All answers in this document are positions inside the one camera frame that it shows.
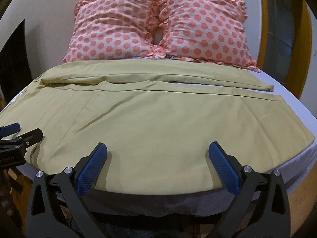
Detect khaki pants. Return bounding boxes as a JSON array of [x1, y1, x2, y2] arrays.
[[0, 59, 315, 196]]

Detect white bed sheet mattress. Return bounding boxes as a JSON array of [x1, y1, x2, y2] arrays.
[[4, 56, 317, 216]]

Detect dark bedside cabinet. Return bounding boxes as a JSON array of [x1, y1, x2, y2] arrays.
[[1, 20, 33, 103]]

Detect left polka dot pillow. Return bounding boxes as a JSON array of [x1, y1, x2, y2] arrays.
[[63, 0, 165, 63]]

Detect polka dot pillow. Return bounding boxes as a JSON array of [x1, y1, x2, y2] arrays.
[[152, 0, 260, 72], [63, 0, 165, 63]]

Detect wooden framed window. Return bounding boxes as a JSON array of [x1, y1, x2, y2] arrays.
[[258, 0, 312, 98]]

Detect right polka dot pillow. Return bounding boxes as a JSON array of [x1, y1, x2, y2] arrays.
[[152, 0, 260, 72]]

